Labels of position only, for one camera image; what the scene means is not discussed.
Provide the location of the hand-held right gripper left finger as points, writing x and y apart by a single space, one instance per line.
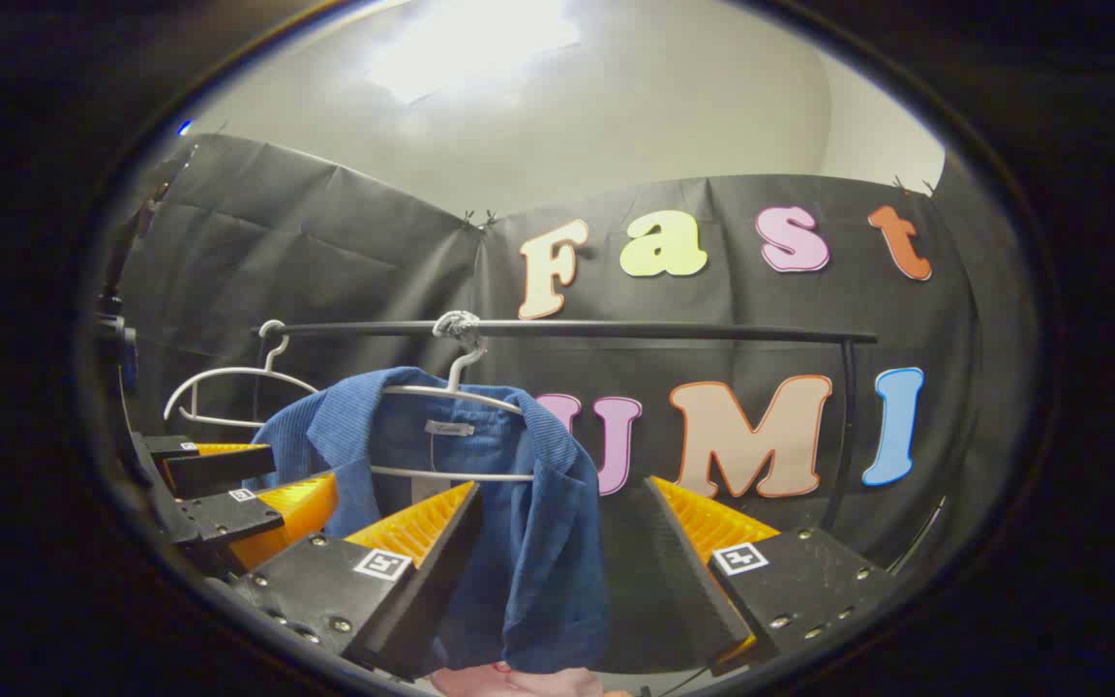
422 600

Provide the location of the pink laundry hamper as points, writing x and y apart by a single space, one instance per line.
519 682

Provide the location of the ceiling light panel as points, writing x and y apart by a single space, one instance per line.
470 44

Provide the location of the white plastic hanger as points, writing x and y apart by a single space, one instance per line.
228 371
461 395

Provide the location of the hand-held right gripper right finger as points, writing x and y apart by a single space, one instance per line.
693 581

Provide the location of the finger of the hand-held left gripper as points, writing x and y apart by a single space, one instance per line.
219 468
228 520

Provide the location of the black clothes rack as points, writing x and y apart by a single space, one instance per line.
616 330

